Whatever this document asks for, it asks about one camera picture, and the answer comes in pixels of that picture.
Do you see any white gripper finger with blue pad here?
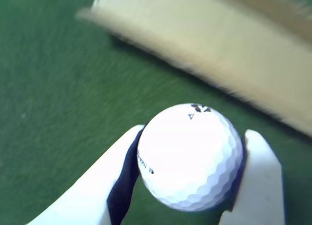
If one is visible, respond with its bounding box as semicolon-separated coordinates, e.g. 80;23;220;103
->
26;124;145;225

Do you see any brown cardboard box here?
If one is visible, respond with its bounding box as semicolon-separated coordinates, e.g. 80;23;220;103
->
75;0;312;138

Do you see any green artificial turf mat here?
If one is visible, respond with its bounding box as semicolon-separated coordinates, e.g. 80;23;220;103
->
0;0;312;225

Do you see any white gripper finger with dark pad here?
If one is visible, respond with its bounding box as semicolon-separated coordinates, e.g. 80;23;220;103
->
219;129;286;225

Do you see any white golf ball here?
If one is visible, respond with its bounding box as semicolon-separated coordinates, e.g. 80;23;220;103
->
136;103;244;212

